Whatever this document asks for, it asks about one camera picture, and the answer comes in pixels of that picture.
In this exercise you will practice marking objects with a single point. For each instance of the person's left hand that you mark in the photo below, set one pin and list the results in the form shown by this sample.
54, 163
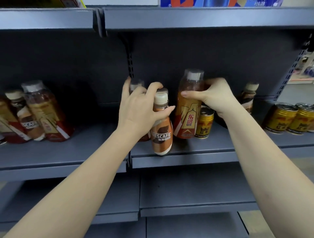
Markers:
133, 110

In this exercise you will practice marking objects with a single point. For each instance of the person's right hand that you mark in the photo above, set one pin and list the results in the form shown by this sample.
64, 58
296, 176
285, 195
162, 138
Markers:
218, 98

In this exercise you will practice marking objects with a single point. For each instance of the person's right thumb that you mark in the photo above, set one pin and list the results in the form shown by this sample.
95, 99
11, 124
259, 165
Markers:
192, 95

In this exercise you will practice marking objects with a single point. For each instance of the person's left middle finger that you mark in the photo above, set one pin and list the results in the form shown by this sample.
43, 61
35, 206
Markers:
139, 90

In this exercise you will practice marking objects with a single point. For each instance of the person's left thumb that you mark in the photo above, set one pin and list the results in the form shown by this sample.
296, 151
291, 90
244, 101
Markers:
164, 111

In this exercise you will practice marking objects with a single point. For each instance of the orange energy drink bottle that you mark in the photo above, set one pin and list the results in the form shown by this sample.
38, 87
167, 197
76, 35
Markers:
8, 127
49, 115
187, 115

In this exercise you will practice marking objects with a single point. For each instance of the brown coffee bottle white cap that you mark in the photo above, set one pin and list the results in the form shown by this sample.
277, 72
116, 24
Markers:
162, 137
134, 84
27, 120
248, 98

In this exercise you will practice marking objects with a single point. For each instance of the person's left forearm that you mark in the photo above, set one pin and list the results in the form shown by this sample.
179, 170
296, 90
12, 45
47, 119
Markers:
78, 186

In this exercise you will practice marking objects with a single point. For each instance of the person's right forearm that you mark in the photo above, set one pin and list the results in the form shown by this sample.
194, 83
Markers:
267, 166

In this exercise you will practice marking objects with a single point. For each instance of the gold drink can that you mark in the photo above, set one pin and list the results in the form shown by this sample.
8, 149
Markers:
300, 121
279, 119
312, 126
204, 125

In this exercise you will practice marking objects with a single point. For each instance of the slotted grey shelf upright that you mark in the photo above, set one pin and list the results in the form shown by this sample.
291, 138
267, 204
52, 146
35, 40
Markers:
292, 71
129, 56

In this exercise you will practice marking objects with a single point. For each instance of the grey metal shelf board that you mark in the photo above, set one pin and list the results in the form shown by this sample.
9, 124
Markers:
61, 157
196, 152
208, 18
191, 191
46, 18
122, 198
186, 226

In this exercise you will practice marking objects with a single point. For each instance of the row of blue boxes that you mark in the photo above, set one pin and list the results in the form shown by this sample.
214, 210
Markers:
220, 3

